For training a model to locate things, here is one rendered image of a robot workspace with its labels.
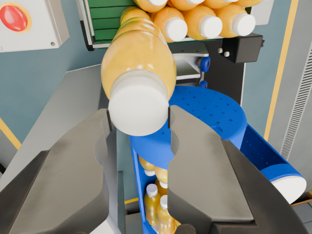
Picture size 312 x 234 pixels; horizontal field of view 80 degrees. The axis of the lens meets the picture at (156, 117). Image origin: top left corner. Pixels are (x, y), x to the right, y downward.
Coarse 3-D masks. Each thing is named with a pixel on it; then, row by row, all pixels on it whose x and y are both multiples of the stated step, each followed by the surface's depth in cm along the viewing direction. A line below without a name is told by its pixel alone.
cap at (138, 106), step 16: (128, 80) 12; (144, 80) 11; (112, 96) 11; (128, 96) 11; (144, 96) 11; (160, 96) 11; (112, 112) 12; (128, 112) 12; (144, 112) 12; (160, 112) 12; (128, 128) 12; (144, 128) 13
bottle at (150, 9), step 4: (136, 0) 37; (140, 0) 36; (144, 0) 35; (148, 0) 34; (136, 4) 42; (140, 4) 37; (144, 4) 36; (148, 4) 35; (152, 4) 34; (164, 4) 36; (144, 8) 37; (148, 8) 36; (152, 8) 36; (156, 8) 36; (160, 8) 37; (152, 12) 38
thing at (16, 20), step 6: (6, 6) 28; (12, 6) 28; (0, 12) 28; (6, 12) 28; (12, 12) 28; (18, 12) 28; (0, 18) 29; (6, 18) 29; (12, 18) 29; (18, 18) 29; (24, 18) 29; (6, 24) 29; (12, 24) 29; (18, 24) 29; (24, 24) 29; (12, 30) 30; (18, 30) 30
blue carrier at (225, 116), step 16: (176, 96) 51; (192, 96) 51; (208, 96) 51; (224, 96) 50; (192, 112) 44; (208, 112) 44; (224, 112) 44; (240, 112) 43; (160, 128) 40; (224, 128) 39; (240, 128) 39; (144, 144) 38; (160, 144) 36; (240, 144) 41; (160, 160) 38; (144, 176) 68; (144, 192) 72; (144, 224) 63
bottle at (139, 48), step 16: (128, 32) 16; (144, 32) 16; (160, 32) 22; (112, 48) 15; (128, 48) 14; (144, 48) 14; (160, 48) 15; (112, 64) 14; (128, 64) 13; (144, 64) 13; (160, 64) 14; (112, 80) 14; (160, 80) 13
